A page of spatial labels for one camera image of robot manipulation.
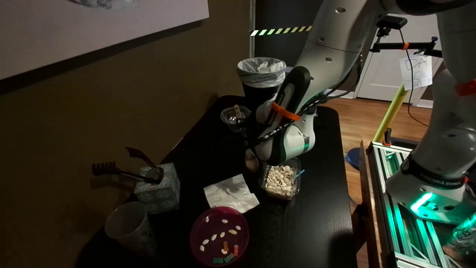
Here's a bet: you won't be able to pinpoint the wooden spoon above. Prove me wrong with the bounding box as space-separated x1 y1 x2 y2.
244 150 260 173

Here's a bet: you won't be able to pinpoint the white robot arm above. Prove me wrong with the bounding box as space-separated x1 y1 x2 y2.
253 0 476 226

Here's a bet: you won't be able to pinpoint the clear round plastic bowl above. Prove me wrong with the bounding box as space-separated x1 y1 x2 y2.
220 105 250 133

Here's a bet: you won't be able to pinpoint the red plate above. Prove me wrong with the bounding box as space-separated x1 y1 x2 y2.
189 208 250 268

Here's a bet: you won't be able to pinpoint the white paper napkin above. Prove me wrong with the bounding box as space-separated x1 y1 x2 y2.
204 175 259 214

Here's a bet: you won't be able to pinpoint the bin with white liner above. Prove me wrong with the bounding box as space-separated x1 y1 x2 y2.
236 57 287 111

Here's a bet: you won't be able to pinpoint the clear container of seeds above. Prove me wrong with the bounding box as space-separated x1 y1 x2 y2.
260 160 302 202

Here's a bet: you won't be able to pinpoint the black utensils in holder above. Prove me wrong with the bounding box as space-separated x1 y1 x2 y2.
91 147 165 185

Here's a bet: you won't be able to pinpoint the patterned utensil holder box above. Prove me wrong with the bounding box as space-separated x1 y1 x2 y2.
134 163 180 215

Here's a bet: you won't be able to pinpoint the yellow black striped bar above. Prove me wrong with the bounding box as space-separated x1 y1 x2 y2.
250 26 312 38

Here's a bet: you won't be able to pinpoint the white paper cup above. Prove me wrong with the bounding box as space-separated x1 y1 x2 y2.
104 202 156 257

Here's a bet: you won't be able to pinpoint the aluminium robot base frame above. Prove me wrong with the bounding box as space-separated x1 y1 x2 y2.
361 142 474 268

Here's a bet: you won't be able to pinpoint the white wall board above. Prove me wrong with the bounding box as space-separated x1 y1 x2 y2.
0 0 210 80

